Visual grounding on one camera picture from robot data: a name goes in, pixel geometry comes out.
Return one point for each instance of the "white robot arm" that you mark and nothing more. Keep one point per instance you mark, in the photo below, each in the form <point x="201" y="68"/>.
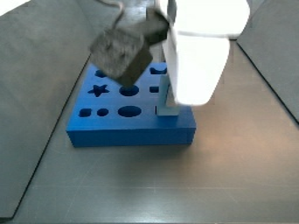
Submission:
<point x="206" y="18"/>

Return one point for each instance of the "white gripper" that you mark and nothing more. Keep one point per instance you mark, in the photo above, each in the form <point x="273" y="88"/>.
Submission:
<point x="196" y="63"/>

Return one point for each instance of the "light blue rectangle block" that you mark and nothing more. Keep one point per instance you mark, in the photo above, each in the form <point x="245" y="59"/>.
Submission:
<point x="166" y="107"/>

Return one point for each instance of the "blue shape-sorting foam block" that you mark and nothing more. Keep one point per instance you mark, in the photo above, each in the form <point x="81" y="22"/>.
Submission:
<point x="117" y="116"/>

